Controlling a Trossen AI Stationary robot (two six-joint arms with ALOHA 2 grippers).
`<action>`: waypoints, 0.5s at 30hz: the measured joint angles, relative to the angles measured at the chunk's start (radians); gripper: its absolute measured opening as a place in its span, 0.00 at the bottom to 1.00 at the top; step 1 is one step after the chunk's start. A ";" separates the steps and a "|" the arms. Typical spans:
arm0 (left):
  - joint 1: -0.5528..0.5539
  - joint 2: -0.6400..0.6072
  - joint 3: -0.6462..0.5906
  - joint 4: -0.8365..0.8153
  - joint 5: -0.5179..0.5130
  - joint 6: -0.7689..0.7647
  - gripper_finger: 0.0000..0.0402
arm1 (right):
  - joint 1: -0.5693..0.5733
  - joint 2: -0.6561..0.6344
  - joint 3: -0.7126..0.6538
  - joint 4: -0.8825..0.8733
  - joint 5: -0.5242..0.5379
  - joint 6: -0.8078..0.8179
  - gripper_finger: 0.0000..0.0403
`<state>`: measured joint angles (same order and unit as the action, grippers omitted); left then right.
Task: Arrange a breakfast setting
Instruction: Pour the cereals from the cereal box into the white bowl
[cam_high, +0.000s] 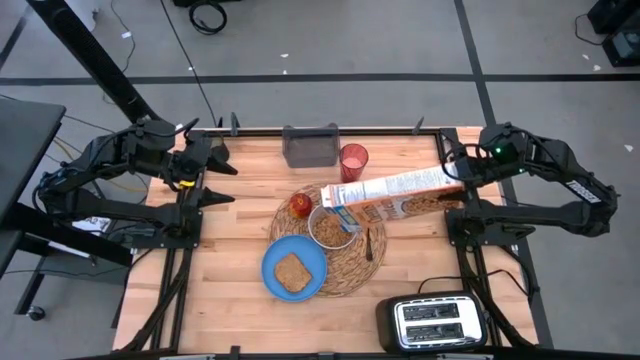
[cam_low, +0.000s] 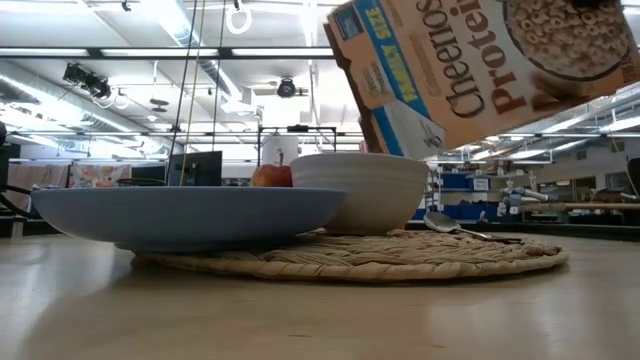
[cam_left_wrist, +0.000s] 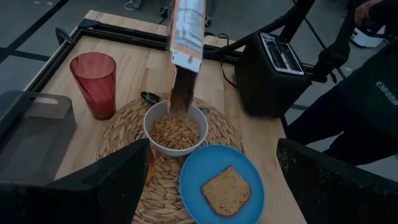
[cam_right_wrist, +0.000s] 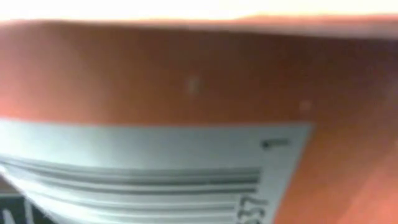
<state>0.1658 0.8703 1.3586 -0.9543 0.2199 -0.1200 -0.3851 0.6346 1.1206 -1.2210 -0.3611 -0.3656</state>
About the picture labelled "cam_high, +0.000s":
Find blue round plate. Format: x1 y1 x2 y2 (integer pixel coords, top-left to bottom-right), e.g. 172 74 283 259
260 234 329 304

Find translucent red plastic cup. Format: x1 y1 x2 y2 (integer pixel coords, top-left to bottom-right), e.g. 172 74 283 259
338 143 371 184

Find orange cereal box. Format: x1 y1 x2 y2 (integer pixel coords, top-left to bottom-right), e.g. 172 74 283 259
319 162 467 226

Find brown cereal pieces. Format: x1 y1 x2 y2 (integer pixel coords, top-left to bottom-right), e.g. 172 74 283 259
313 213 352 248

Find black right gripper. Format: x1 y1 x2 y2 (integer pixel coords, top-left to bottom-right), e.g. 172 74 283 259
438 142 506 206

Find long thin black cable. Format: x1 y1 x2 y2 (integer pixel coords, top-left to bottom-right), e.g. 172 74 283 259
159 0 222 127

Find white ceramic bowl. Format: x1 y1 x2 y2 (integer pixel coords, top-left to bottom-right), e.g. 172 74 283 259
306 203 361 251

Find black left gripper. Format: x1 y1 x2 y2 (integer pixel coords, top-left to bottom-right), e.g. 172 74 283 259
164 132 239 209

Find black cable bundle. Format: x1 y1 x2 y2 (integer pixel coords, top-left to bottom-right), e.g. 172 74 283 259
122 248 194 352
457 244 539 350

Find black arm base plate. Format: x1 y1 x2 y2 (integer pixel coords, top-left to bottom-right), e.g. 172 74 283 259
444 207 536 248
107 219 204 250

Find black desk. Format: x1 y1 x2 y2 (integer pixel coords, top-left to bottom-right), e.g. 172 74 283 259
0 97 134 321

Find white printed label sheet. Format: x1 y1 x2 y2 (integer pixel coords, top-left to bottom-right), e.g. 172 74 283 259
72 216 114 237

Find coiled black cable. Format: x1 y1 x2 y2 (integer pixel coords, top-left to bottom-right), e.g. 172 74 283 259
188 0 229 36

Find black metal table frame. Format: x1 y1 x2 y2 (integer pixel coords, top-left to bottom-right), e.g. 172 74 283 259
119 127 544 360

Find black equipment box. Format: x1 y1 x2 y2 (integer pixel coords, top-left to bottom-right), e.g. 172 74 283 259
602 22 640 69
587 0 640 35

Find red apple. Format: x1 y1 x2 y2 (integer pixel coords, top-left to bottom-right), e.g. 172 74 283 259
288 192 315 220

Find brown toast slice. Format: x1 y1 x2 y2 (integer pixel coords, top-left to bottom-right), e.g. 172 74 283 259
273 252 314 295

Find gray plastic basket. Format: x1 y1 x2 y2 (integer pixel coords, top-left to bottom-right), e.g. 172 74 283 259
281 123 342 169

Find round woven straw placemat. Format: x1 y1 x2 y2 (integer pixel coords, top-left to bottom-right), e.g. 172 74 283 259
268 182 389 299

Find black toaster power cable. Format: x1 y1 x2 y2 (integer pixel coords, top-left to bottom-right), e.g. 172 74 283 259
417 269 541 301

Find black silver toaster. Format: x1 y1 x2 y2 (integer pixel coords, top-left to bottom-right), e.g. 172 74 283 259
375 290 489 354

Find black slanted stand post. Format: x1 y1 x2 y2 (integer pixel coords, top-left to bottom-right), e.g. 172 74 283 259
27 0 160 124

